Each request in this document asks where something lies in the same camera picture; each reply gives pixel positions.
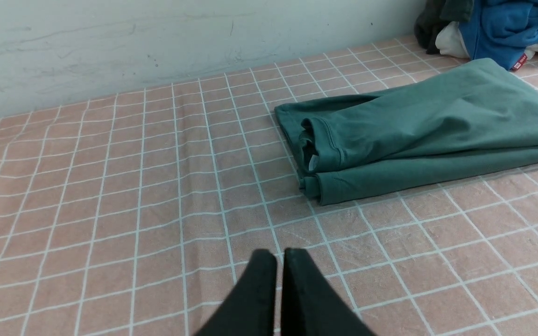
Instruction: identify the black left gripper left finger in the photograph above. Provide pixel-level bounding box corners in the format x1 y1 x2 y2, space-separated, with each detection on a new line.
196 249 277 336

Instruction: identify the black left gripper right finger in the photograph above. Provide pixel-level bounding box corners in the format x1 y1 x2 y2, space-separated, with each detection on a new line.
281 247 375 336

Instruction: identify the green long-sleeve shirt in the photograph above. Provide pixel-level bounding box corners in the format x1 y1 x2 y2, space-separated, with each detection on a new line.
275 59 538 205

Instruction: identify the pink checkered tablecloth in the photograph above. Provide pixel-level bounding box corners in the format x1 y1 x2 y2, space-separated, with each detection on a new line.
0 36 538 336

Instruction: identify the white crumpled garment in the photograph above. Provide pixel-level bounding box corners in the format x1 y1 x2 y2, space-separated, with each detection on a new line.
435 21 538 60

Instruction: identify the dark grey crumpled garment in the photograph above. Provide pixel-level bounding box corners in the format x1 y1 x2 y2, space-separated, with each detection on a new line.
414 0 474 55

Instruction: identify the blue crumpled garment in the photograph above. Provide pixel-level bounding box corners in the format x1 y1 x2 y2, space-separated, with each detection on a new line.
459 0 538 71

